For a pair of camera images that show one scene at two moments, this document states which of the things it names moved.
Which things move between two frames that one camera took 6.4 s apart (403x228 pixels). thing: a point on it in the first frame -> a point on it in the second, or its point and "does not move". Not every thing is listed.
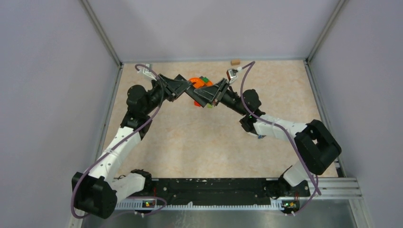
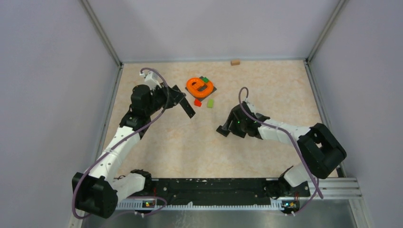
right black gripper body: [220, 92] -> [236, 127]
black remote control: [190, 91] -> [186, 104]
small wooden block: [235, 62] does not move
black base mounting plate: [187, 191] does not move
